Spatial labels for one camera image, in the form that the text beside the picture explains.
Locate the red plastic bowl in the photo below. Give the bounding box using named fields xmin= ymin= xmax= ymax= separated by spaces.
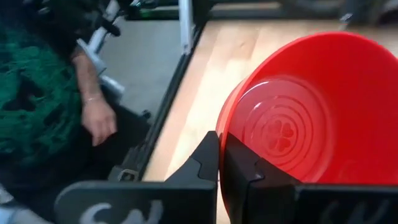
xmin=215 ymin=30 xmax=398 ymax=218

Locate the person's forearm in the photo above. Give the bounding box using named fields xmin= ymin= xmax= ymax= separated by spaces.
xmin=70 ymin=46 xmax=105 ymax=103

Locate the person's hand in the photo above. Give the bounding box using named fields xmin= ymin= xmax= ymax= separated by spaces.
xmin=80 ymin=93 xmax=118 ymax=147

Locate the white metal chair frame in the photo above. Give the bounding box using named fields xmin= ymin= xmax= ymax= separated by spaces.
xmin=76 ymin=0 xmax=125 ymax=94

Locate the white metal post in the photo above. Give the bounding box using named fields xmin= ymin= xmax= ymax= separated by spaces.
xmin=178 ymin=0 xmax=195 ymax=56

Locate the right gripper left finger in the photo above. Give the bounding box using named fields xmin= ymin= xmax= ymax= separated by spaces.
xmin=54 ymin=131 xmax=218 ymax=224

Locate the thin wrist bracelet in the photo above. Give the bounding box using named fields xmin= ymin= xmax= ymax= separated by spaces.
xmin=83 ymin=95 xmax=103 ymax=105

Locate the black table border frame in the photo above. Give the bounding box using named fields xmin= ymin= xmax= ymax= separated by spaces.
xmin=108 ymin=9 xmax=398 ymax=183

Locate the person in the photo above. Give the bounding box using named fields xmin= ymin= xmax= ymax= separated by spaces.
xmin=0 ymin=0 xmax=150 ymax=224

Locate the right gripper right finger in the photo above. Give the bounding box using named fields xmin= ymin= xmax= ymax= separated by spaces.
xmin=221 ymin=133 xmax=398 ymax=224

